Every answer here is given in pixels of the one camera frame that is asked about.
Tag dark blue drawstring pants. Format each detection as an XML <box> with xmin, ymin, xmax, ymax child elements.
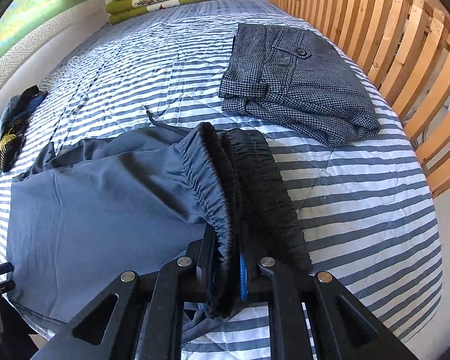
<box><xmin>7</xmin><ymin>123</ymin><xmax>312</xmax><ymax>342</ymax></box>

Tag blue white striped bed quilt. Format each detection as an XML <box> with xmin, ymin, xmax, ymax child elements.
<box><xmin>0</xmin><ymin>0</ymin><xmax>442</xmax><ymax>345</ymax></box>

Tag black yellow patterned garment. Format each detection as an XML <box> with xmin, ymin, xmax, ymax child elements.
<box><xmin>0</xmin><ymin>85</ymin><xmax>48</xmax><ymax>172</ymax></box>

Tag grey houndstooth folded pants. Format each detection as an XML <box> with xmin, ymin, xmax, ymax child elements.
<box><xmin>218</xmin><ymin>23</ymin><xmax>380</xmax><ymax>147</ymax></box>

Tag landscape wall scroll painting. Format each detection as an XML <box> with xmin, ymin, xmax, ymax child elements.
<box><xmin>0</xmin><ymin>0</ymin><xmax>88</xmax><ymax>89</ymax></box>

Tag wooden slatted bed rail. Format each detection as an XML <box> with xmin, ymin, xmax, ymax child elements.
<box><xmin>268</xmin><ymin>0</ymin><xmax>450</xmax><ymax>196</ymax></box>

